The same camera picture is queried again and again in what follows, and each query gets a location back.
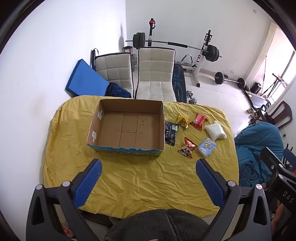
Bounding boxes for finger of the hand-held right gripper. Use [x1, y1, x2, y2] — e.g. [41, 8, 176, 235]
[283, 148, 296, 163]
[260, 147, 296, 177]

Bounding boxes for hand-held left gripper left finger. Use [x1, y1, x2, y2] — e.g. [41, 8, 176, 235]
[26, 159, 109, 241]

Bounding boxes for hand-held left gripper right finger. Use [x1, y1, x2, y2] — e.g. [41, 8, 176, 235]
[196, 159, 272, 241]

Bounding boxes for light blue tissue pack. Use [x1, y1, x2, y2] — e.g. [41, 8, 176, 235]
[198, 137, 216, 158]

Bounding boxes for orange panda snack packet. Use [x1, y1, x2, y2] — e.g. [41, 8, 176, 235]
[178, 137, 198, 159]

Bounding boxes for white soft bag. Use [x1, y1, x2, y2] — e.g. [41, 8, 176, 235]
[204, 120, 227, 141]

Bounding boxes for red snack packet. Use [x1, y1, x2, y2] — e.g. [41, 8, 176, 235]
[190, 113, 207, 132]

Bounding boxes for black snack packet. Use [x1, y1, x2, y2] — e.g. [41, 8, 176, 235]
[165, 120, 179, 146]

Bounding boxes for cardboard box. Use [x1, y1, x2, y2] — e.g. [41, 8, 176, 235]
[87, 99, 166, 159]

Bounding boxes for yellow snack packet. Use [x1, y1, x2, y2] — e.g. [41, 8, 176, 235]
[176, 115, 189, 130]

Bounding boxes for teal blanket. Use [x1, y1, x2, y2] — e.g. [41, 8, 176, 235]
[234, 122, 284, 188]

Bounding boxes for dark wooden chair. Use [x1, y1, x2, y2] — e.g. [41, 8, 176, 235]
[248, 101, 293, 130]

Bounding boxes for yellow tablecloth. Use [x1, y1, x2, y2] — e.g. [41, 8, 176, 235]
[43, 95, 238, 218]

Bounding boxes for black floor board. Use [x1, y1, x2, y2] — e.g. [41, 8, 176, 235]
[245, 90, 270, 106]

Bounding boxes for grey fleece clothing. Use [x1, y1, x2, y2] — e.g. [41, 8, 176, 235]
[104, 209, 213, 241]

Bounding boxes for black tripod stand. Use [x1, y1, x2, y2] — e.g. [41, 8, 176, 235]
[262, 73, 287, 98]

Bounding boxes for black dumbbell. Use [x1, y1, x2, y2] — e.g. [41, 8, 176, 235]
[186, 91, 198, 105]

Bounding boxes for short barbell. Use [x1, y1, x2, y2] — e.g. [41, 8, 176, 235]
[214, 72, 245, 89]

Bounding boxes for dark blue cloth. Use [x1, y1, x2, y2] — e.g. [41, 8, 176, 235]
[105, 82, 132, 98]

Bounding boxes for blue foam mat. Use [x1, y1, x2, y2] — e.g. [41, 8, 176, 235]
[65, 59, 110, 97]

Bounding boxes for small white padded chair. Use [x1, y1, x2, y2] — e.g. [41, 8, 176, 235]
[95, 53, 134, 98]

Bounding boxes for large white padded chair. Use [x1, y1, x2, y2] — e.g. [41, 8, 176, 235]
[134, 47, 177, 102]

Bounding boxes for long barbell with black plates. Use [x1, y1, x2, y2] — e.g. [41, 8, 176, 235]
[125, 32, 222, 62]

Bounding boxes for black folded frame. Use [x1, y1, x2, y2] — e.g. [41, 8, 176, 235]
[90, 49, 100, 70]

